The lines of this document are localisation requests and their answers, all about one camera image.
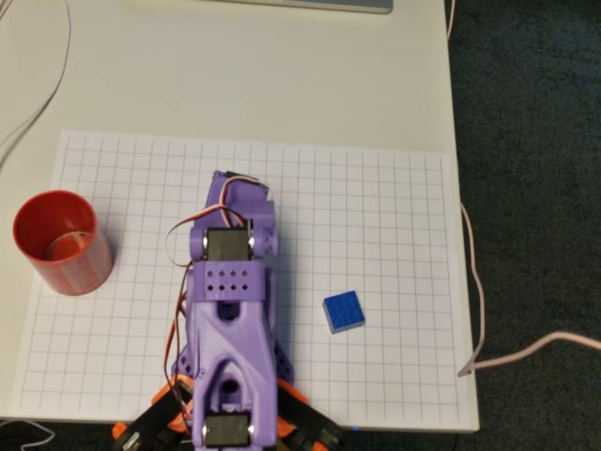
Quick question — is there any white grid paper sheet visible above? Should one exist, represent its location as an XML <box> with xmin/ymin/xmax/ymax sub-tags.
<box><xmin>8</xmin><ymin>130</ymin><xmax>461</xmax><ymax>427</ymax></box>

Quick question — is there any blue brick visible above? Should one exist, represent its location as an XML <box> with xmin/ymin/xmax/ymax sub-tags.
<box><xmin>322</xmin><ymin>290</ymin><xmax>366</xmax><ymax>335</ymax></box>

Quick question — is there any orange black clamp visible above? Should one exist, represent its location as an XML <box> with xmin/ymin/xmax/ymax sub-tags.
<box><xmin>276</xmin><ymin>379</ymin><xmax>344</xmax><ymax>451</ymax></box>
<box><xmin>111</xmin><ymin>375</ymin><xmax>194</xmax><ymax>451</ymax></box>

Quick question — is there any thin white cable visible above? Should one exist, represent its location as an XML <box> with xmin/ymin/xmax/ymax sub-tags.
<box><xmin>0</xmin><ymin>419</ymin><xmax>56</xmax><ymax>448</ymax></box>

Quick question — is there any thin grey cable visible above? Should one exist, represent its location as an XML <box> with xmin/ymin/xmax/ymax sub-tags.
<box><xmin>0</xmin><ymin>0</ymin><xmax>74</xmax><ymax>149</ymax></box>
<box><xmin>0</xmin><ymin>93</ymin><xmax>57</xmax><ymax>163</ymax></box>

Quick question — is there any red cup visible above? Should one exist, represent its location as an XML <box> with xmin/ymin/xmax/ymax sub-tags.
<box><xmin>12</xmin><ymin>189</ymin><xmax>115</xmax><ymax>297</ymax></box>

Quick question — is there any pink cable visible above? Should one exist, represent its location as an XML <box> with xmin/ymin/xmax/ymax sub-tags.
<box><xmin>444</xmin><ymin>0</ymin><xmax>601</xmax><ymax>378</ymax></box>

